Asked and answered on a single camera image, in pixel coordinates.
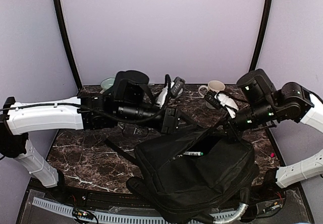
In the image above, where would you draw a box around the green capped white pen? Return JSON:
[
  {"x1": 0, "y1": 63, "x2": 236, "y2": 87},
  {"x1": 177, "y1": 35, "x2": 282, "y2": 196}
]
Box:
[{"x1": 183, "y1": 151, "x2": 204, "y2": 156}]

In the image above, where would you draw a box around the black student backpack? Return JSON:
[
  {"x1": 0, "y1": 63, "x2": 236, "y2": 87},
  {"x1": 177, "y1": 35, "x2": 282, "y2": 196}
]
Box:
[{"x1": 105, "y1": 127, "x2": 259, "y2": 223}]

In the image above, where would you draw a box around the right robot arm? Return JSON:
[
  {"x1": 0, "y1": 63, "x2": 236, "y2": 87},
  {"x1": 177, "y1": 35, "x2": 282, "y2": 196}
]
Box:
[{"x1": 223, "y1": 69, "x2": 322, "y2": 201}]

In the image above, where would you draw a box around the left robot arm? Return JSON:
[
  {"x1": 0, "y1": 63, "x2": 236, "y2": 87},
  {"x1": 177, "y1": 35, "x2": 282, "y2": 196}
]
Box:
[{"x1": 1, "y1": 70, "x2": 195, "y2": 202}]

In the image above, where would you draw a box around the cream floral mug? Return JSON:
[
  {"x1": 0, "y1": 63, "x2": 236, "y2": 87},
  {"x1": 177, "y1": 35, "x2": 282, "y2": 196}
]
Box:
[{"x1": 198, "y1": 80, "x2": 225, "y2": 97}]

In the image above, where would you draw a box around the pale green bowl on plate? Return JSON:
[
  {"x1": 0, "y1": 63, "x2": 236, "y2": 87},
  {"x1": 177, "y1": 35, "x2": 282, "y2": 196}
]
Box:
[{"x1": 100, "y1": 78, "x2": 115, "y2": 94}]

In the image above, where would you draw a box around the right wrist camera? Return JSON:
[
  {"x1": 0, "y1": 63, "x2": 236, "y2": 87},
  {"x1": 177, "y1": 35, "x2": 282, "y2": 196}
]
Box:
[{"x1": 204, "y1": 90, "x2": 239, "y2": 119}]

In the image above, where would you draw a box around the white slotted cable duct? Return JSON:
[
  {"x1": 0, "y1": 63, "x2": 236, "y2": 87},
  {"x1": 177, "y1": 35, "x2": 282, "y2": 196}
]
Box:
[{"x1": 32, "y1": 196, "x2": 241, "y2": 223}]

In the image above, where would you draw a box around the black right frame post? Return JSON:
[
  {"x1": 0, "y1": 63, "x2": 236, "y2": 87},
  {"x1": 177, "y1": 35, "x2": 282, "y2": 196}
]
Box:
[{"x1": 248, "y1": 0, "x2": 272, "y2": 72}]

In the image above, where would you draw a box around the black frame post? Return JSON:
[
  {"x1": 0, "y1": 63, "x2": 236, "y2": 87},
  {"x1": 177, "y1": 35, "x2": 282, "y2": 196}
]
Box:
[
  {"x1": 248, "y1": 0, "x2": 272, "y2": 72},
  {"x1": 53, "y1": 0, "x2": 83, "y2": 90}
]

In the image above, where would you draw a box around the black left frame post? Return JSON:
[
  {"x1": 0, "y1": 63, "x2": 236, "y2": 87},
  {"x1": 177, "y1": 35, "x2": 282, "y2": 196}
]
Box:
[{"x1": 53, "y1": 0, "x2": 83, "y2": 90}]

